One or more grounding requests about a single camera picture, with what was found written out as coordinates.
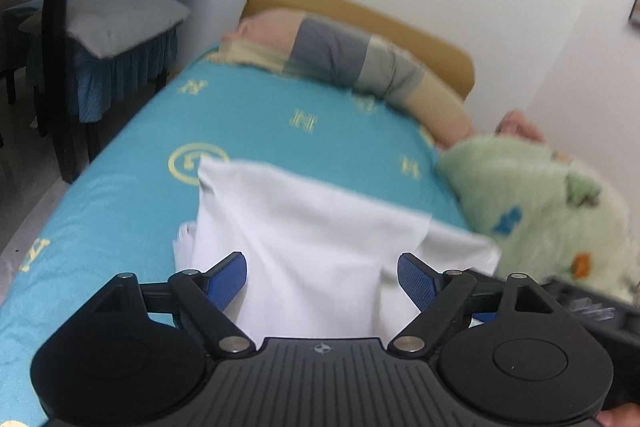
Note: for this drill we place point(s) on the striped pillow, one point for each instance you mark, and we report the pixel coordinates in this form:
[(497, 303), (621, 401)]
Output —
[(350, 57)]

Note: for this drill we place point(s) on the pink cloth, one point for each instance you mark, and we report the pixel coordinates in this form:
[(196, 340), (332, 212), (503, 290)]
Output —
[(520, 127)]

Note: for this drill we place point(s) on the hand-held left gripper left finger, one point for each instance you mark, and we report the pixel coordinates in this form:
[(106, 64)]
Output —
[(225, 279)]

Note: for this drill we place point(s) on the wall picture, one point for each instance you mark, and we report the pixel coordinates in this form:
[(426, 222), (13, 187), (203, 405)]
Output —
[(635, 9)]

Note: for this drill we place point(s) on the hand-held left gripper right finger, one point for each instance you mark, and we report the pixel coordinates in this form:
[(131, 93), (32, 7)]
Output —
[(417, 279)]

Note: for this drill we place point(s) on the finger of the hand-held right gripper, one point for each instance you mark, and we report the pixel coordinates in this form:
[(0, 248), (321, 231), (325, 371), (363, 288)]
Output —
[(484, 317)]

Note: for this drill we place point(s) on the white t-shirt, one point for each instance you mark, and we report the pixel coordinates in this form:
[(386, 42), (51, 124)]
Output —
[(300, 247)]

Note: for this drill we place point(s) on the dark wooden chair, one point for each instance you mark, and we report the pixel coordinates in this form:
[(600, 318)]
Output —
[(57, 57)]

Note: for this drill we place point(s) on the green fleece blanket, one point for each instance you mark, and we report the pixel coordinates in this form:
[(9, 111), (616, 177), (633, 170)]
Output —
[(540, 197)]

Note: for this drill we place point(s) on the grey seat cushion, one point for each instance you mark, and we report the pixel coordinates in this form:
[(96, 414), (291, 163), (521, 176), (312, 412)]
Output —
[(115, 24)]

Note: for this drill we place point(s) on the mustard headboard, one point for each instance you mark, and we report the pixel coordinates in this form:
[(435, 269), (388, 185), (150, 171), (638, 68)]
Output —
[(370, 14)]

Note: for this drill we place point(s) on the bed with teal patterned sheet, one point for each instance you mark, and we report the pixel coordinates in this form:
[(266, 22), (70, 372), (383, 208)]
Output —
[(125, 187)]

